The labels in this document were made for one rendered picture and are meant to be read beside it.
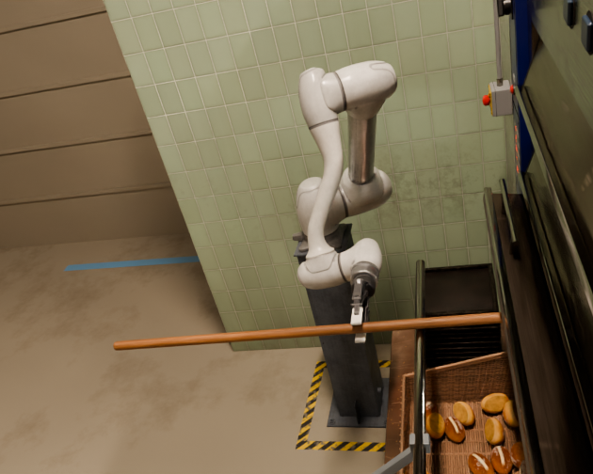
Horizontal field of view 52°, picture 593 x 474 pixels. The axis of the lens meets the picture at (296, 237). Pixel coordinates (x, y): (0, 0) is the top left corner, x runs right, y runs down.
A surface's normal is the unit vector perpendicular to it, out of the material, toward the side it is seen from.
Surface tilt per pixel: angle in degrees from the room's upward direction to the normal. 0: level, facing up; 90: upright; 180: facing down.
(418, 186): 90
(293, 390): 0
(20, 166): 90
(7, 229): 90
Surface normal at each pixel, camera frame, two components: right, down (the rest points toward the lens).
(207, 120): -0.17, 0.55
